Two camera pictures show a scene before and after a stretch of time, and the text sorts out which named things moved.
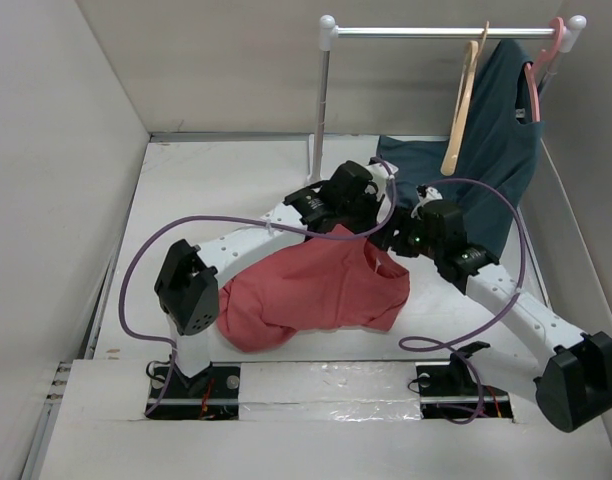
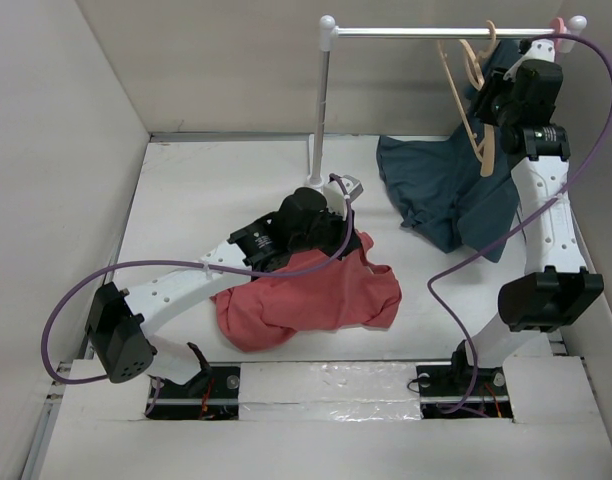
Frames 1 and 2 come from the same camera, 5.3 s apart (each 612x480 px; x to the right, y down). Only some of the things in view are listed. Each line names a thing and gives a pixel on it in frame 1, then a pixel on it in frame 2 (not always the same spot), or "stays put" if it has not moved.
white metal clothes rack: [330, 31] stays put
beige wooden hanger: [460, 104] → [483, 147]
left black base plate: [213, 393] stays put
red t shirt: [334, 280] stays put
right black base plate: [449, 390] stays put
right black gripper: [401, 220] → [495, 83]
